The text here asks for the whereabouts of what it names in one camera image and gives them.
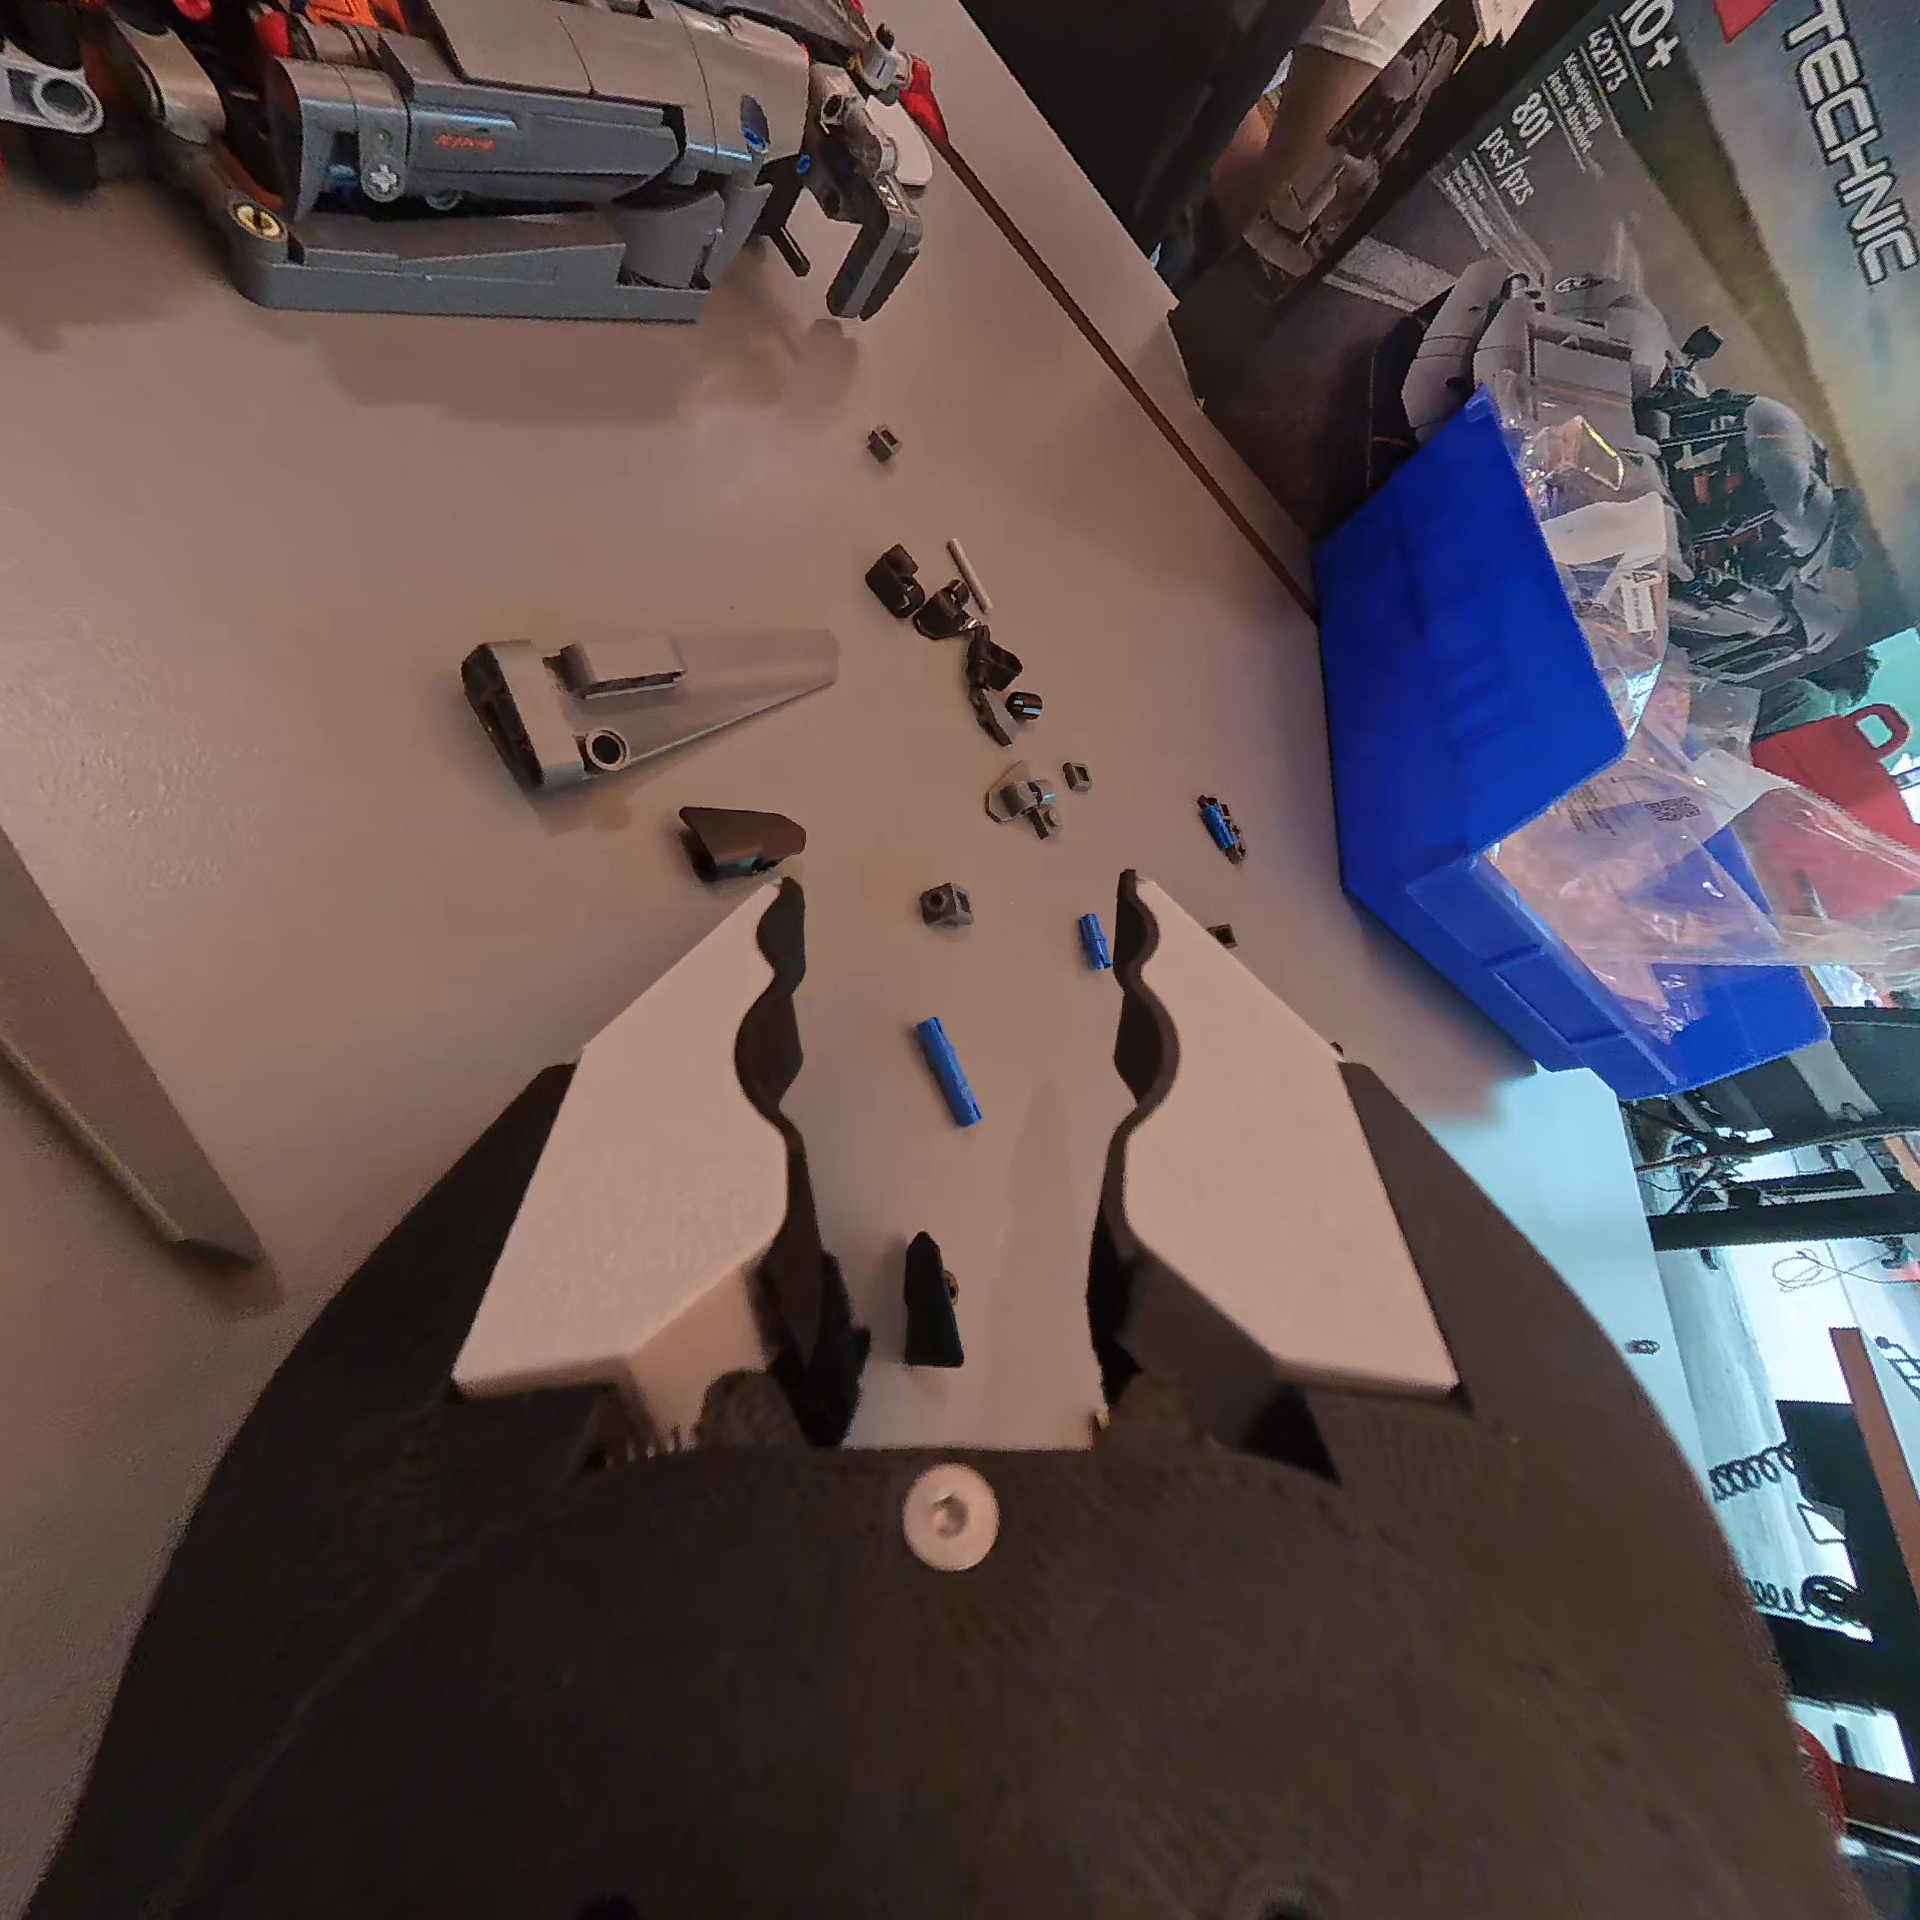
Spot dark grey curved lego piece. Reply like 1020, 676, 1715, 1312
678, 804, 806, 889

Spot blue plastic bin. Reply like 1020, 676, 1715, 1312
1312, 383, 1836, 1096

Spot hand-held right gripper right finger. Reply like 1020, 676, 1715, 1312
1088, 871, 1463, 1449

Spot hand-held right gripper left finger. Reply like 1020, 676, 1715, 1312
451, 876, 873, 1449

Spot grey lego vehicle model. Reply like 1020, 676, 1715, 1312
0, 0, 939, 325

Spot black lego wedge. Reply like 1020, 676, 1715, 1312
901, 1232, 967, 1369

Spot lego set box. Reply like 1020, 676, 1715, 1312
1168, 0, 1920, 963

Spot clear plastic bags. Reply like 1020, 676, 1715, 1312
1492, 375, 1920, 1038

